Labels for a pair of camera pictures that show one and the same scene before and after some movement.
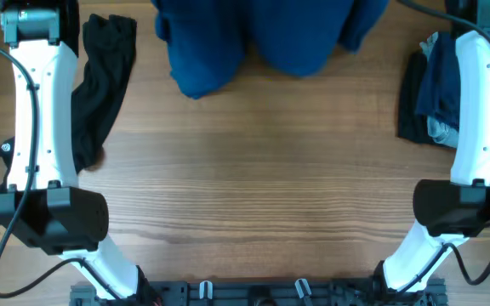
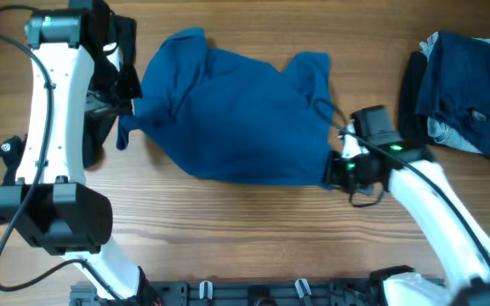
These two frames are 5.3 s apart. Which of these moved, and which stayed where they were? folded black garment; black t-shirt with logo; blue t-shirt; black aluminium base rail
Moved: blue t-shirt
Stayed: black aluminium base rail; folded black garment; black t-shirt with logo
